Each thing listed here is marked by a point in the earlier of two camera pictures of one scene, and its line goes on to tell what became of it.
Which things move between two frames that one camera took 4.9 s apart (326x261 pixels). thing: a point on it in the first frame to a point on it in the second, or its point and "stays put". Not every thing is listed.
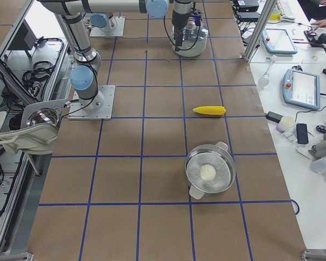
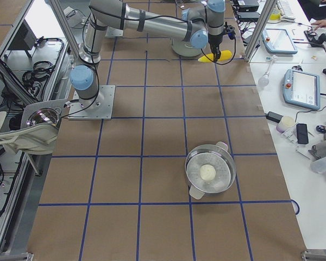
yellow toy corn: (211, 110) to (225, 55)
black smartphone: (302, 131) stays put
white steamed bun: (207, 172) stays put
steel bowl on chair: (44, 115) stays put
